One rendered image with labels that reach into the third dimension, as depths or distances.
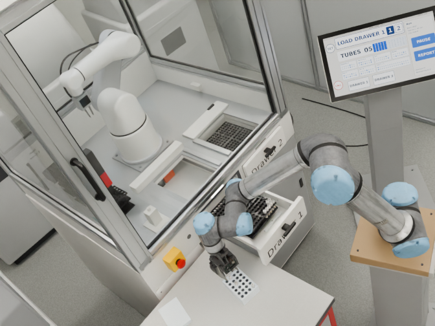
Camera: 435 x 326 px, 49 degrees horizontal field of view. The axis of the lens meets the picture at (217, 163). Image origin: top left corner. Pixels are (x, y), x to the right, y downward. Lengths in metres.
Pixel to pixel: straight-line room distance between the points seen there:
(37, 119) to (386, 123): 1.73
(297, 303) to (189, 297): 0.43
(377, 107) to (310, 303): 1.08
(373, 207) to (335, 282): 1.29
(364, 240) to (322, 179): 0.60
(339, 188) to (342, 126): 2.21
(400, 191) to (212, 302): 0.82
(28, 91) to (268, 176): 0.77
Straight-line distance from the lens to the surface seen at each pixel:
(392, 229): 1.61
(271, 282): 1.91
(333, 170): 1.36
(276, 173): 1.56
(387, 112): 2.51
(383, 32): 2.31
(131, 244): 1.79
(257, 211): 1.95
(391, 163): 2.77
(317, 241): 2.92
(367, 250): 1.89
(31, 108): 1.40
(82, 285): 3.32
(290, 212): 1.88
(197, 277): 2.02
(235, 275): 1.94
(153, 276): 1.95
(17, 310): 1.30
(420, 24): 2.34
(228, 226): 1.59
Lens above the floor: 2.37
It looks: 42 degrees down
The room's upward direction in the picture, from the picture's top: 22 degrees counter-clockwise
